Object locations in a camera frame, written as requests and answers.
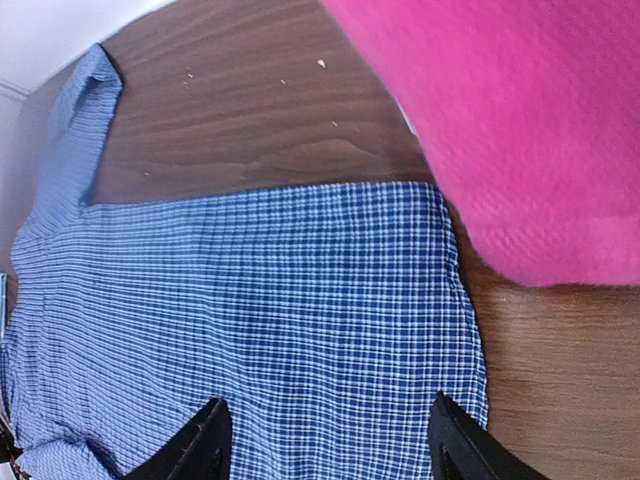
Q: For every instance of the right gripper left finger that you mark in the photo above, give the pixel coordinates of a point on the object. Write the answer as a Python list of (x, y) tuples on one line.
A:
[(200, 450)]

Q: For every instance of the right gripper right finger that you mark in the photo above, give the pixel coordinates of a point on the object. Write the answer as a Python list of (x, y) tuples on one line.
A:
[(461, 449)]

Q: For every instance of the blue dotted shirt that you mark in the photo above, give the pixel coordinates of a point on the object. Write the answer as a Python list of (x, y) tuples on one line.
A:
[(327, 317)]

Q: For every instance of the pink garment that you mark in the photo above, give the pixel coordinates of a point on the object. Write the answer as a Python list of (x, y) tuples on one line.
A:
[(528, 114)]

